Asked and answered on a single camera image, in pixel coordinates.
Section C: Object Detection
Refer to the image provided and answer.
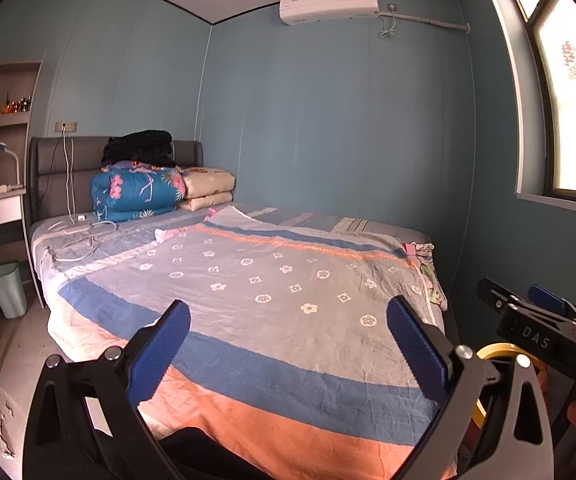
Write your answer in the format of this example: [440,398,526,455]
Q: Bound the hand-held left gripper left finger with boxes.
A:
[23,300,191,480]

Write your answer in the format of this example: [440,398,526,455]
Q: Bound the white charging cable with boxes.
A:
[45,132,119,263]

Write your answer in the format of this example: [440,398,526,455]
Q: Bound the black bin with yellow rim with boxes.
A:
[460,342,569,466]

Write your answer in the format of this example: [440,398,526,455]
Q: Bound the grey upholstered bed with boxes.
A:
[27,136,461,480]

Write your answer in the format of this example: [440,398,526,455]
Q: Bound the wrapped air conditioner pipe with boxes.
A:
[397,12,470,31]

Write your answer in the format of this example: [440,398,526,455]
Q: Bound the light green waste bin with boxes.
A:
[0,260,29,320]

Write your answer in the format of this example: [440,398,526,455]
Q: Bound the white air conditioner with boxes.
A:
[279,0,380,26]

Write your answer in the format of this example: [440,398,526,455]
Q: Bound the black clothes pile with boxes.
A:
[100,130,176,168]

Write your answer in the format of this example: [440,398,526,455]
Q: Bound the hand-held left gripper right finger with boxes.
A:
[385,296,555,480]

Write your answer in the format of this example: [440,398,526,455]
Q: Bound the blue floral folded quilt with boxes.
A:
[90,162,188,223]

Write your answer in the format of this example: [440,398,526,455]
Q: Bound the white desk lamp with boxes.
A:
[0,142,21,188]

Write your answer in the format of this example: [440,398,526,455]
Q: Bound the black charging cable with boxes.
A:
[30,132,68,226]

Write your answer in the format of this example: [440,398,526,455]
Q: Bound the beige pillows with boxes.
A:
[178,167,236,212]

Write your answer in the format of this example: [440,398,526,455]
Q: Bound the patterned bedsheet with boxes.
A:
[30,202,456,480]

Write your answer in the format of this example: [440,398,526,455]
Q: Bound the window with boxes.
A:
[475,0,576,216]

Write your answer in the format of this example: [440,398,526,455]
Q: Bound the small bottles on shelf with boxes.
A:
[0,92,33,113]

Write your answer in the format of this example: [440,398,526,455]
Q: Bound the floral cloth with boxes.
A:
[402,242,449,308]

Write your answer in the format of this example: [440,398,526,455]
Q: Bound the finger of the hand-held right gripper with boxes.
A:
[528,284,576,331]
[477,277,519,317]

